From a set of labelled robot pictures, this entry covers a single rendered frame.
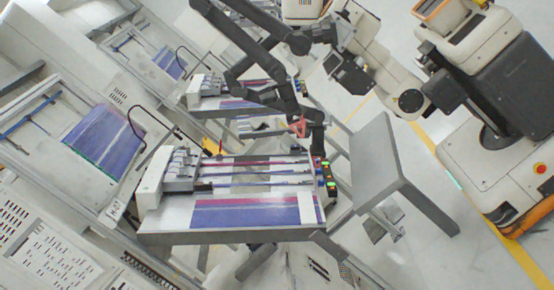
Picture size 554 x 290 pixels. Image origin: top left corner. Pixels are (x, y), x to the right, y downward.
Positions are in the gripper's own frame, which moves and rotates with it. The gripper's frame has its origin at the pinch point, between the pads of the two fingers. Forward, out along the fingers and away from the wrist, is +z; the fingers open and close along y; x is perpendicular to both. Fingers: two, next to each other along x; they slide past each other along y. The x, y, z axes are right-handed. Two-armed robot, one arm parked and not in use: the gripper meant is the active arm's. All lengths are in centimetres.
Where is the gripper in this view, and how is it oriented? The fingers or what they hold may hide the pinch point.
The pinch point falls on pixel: (316, 166)
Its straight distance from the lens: 230.9
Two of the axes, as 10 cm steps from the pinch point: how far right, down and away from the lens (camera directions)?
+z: 0.1, 9.3, 3.8
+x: 10.0, -0.2, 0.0
